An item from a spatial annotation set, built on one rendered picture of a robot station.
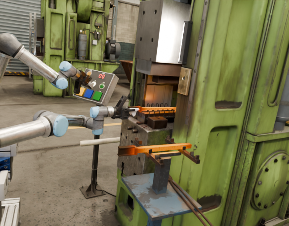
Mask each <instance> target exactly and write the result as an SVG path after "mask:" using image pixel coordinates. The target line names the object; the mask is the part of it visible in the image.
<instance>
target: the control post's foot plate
mask: <svg viewBox="0 0 289 226"><path fill-rule="evenodd" d="M79 189H80V191H81V192H82V194H83V195H84V197H85V198H86V199H89V198H95V197H98V196H103V195H106V193H105V192H104V191H103V190H102V188H101V187H100V186H99V185H98V183H97V182H96V189H100V190H102V191H99V190H96V189H95V185H94V184H93V188H92V191H91V184H90V185H89V186H85V187H84V186H82V187H80V188H79Z"/></svg>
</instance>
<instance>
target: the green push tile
mask: <svg viewBox="0 0 289 226"><path fill-rule="evenodd" d="M102 94H103V93H101V92H98V91H96V92H95V94H94V96H93V98H92V99H93V100H97V101H99V100H100V98H101V96H102Z"/></svg>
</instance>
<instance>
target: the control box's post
mask: <svg viewBox="0 0 289 226"><path fill-rule="evenodd" d="M95 139H99V135H94V140H95ZM97 156H98V145H94V148H93V161H92V169H96V168H97ZM95 179H96V170H92V174H91V191H92V188H93V184H94V185H95Z"/></svg>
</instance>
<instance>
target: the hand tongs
mask: <svg viewBox="0 0 289 226"><path fill-rule="evenodd" d="M168 181H169V182H170V183H171V185H172V187H173V188H174V190H175V191H176V192H177V193H178V195H179V196H180V197H181V198H182V199H183V200H184V202H185V203H186V204H187V205H188V207H189V208H190V209H191V210H192V212H193V213H194V214H195V215H196V217H197V218H198V219H199V220H200V221H201V223H202V224H203V225H204V226H207V225H206V223H205V222H204V221H203V220H202V219H201V217H200V216H199V215H198V214H197V213H196V212H195V210H194V209H193V208H192V207H191V206H190V204H189V203H188V202H187V201H186V200H185V198H184V197H183V196H182V195H181V193H180V192H179V191H178V190H177V189H176V188H175V186H176V187H177V188H178V189H179V190H180V191H181V192H182V193H183V194H184V196H185V197H186V198H187V199H188V200H189V202H190V203H191V204H192V205H193V206H194V207H195V208H196V209H197V211H198V212H199V213H200V214H201V215H202V217H203V218H204V219H205V220H206V221H207V222H208V224H209V225H210V226H213V225H212V223H211V222H210V221H209V220H208V219H207V218H206V216H205V215H204V214H203V213H202V212H201V211H200V210H199V208H198V207H197V206H196V205H195V204H194V203H193V201H192V200H191V199H190V198H189V197H188V196H187V194H186V193H185V192H184V191H183V190H182V189H181V188H180V187H179V186H178V185H177V184H176V183H175V182H174V181H173V179H172V177H171V176H170V174H169V177H168ZM174 185H175V186H174Z"/></svg>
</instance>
